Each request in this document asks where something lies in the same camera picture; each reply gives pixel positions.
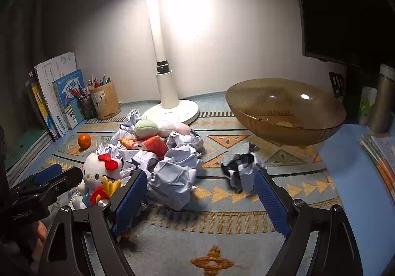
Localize green tissue pack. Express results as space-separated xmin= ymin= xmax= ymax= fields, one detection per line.
xmin=358 ymin=86 xmax=377 ymax=125

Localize dark mesh pen holder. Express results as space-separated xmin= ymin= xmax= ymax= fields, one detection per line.
xmin=76 ymin=94 xmax=99 ymax=121

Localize lined paper ball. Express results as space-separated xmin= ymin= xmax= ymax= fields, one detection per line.
xmin=119 ymin=147 xmax=169 ymax=178

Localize bunch of red pens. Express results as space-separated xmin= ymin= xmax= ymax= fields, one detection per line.
xmin=69 ymin=86 xmax=91 ymax=100

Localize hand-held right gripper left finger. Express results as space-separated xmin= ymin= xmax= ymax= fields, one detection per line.
xmin=37 ymin=169 xmax=149 ymax=276

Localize white desk lamp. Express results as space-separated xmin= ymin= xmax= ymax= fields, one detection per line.
xmin=106 ymin=0 xmax=200 ymax=125

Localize metal thermos flask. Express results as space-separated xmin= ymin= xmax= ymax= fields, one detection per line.
xmin=367 ymin=64 xmax=395 ymax=135

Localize red orange snack plush toy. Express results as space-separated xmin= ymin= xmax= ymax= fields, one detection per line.
xmin=119 ymin=136 xmax=169 ymax=153

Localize yellow cover book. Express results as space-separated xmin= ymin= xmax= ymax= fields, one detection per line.
xmin=29 ymin=79 xmax=56 ymax=141

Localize black-white paper ball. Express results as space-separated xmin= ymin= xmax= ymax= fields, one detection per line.
xmin=220 ymin=142 xmax=267 ymax=193

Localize black slotted stand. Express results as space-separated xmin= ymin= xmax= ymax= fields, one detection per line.
xmin=329 ymin=72 xmax=345 ymax=99

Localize white paper ball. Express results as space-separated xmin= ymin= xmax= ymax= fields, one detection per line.
xmin=119 ymin=109 xmax=146 ymax=131
xmin=147 ymin=143 xmax=204 ymax=212
xmin=96 ymin=137 xmax=121 ymax=160
xmin=167 ymin=129 xmax=204 ymax=156

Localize stack of books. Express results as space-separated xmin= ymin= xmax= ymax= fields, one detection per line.
xmin=35 ymin=52 xmax=78 ymax=138
xmin=359 ymin=133 xmax=395 ymax=199

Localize white cat plush toy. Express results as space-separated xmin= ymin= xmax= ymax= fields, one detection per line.
xmin=69 ymin=153 xmax=124 ymax=210

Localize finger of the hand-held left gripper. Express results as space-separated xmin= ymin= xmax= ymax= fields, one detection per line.
xmin=43 ymin=166 xmax=84 ymax=199
xmin=19 ymin=164 xmax=64 ymax=190

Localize person's left hand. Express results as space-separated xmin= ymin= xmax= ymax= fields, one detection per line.
xmin=29 ymin=221 xmax=48 ymax=264

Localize dark curtain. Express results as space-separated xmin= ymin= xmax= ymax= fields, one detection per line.
xmin=0 ymin=0 xmax=54 ymax=153

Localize wooden pen holder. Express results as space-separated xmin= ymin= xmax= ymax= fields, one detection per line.
xmin=89 ymin=81 xmax=121 ymax=120

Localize green flat folder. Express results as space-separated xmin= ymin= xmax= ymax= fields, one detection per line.
xmin=4 ymin=126 xmax=54 ymax=178

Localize amber ribbed glass bowl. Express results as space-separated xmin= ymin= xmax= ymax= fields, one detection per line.
xmin=225 ymin=79 xmax=347 ymax=146

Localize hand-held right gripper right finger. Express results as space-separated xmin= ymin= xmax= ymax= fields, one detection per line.
xmin=254 ymin=169 xmax=363 ymax=276

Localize dark monitor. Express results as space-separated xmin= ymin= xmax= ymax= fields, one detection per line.
xmin=288 ymin=0 xmax=395 ymax=71

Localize three-colour dango plush toy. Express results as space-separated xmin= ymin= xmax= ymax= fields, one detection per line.
xmin=133 ymin=119 xmax=191 ymax=138

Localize blue cover book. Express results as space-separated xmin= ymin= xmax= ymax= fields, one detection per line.
xmin=52 ymin=69 xmax=86 ymax=130

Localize patterned woven mat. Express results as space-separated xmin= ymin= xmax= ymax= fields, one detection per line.
xmin=28 ymin=92 xmax=343 ymax=276

